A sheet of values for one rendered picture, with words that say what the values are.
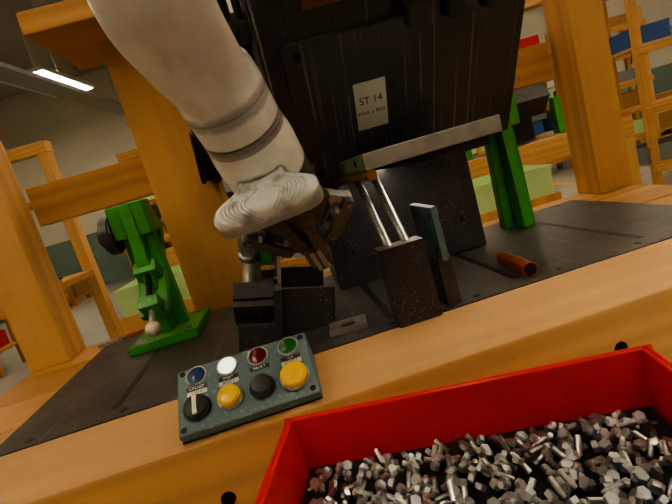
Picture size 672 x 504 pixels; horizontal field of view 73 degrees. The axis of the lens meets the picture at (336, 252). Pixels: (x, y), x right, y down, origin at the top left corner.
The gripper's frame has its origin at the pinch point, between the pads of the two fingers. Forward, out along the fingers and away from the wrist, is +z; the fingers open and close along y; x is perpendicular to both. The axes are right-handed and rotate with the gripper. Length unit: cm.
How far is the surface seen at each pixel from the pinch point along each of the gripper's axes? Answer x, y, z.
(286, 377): 12.3, 6.7, 2.1
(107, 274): -717, 647, 647
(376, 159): -4.3, -9.9, -6.4
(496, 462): 26.0, -9.8, -1.5
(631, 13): -357, -296, 252
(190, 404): 12.6, 16.6, 0.2
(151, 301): -18.1, 35.4, 17.4
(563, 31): -63, -63, 30
